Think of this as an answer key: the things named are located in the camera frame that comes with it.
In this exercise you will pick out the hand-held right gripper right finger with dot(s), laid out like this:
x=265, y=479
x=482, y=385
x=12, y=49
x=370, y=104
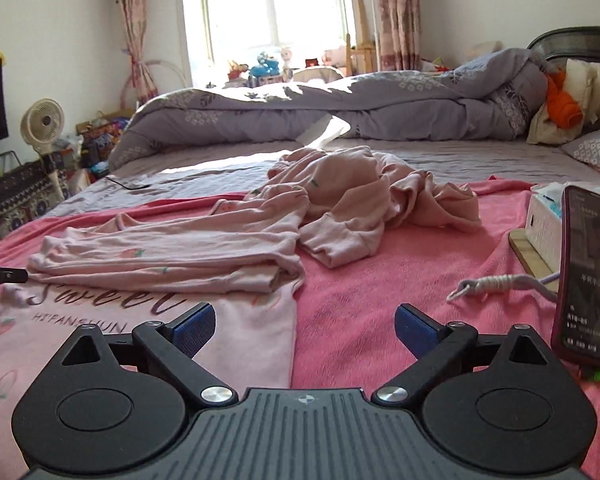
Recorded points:
x=417, y=329

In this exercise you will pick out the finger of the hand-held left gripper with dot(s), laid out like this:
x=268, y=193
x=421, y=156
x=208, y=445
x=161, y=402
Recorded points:
x=5, y=275

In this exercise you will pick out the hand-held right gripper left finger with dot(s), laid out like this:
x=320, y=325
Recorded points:
x=195, y=327

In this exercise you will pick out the light pink strawberry-print top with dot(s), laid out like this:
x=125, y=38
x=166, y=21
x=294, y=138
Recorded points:
x=240, y=340

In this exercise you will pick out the light pink strawberry-print pants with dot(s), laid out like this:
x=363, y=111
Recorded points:
x=155, y=255

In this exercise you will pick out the white clothes rack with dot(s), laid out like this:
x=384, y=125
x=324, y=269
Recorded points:
x=372, y=10

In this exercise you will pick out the pink towel blanket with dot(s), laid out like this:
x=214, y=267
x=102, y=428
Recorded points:
x=405, y=270

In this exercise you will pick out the dark patterned cover cloth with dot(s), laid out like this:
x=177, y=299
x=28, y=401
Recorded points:
x=15, y=205

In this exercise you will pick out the salmon pink peach-print pants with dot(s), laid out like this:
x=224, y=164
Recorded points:
x=430, y=200

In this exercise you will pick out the wooden board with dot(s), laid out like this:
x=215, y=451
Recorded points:
x=527, y=255

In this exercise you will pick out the white plastic bag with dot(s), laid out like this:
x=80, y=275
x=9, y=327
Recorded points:
x=70, y=142

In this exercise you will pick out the beige standing fan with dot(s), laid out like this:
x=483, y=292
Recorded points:
x=42, y=120

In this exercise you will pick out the white tissue box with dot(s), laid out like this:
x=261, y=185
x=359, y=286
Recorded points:
x=542, y=225

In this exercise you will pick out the colourful game box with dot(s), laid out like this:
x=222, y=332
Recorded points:
x=105, y=132

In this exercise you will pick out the smartphone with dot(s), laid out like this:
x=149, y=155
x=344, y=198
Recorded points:
x=592, y=280

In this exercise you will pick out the grey bed sheet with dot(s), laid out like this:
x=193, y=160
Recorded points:
x=505, y=160

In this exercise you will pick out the grey floral quilt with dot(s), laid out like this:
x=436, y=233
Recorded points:
x=280, y=115

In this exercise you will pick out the grey floral pillow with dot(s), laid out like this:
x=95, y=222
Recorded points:
x=592, y=152

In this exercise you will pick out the orange plush toy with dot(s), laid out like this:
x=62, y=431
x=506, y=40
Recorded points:
x=236, y=70

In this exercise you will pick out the pink hula hoop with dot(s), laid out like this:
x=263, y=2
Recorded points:
x=156, y=61

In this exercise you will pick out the toys on windowsill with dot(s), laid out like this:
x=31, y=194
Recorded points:
x=266, y=66

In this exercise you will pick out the orange cloth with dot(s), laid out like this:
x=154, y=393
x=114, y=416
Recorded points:
x=562, y=100

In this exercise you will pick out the wooden easel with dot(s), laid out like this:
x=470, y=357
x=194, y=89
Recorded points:
x=362, y=55

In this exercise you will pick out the white doll toy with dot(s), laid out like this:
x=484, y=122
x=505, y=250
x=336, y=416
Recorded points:
x=286, y=60

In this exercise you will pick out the tied pink floral curtain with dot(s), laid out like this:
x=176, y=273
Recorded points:
x=132, y=10

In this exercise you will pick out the hanging pink floral curtain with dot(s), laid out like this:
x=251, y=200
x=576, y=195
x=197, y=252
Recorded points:
x=397, y=10

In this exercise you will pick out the black headboard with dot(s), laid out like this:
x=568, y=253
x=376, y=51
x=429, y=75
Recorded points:
x=580, y=37

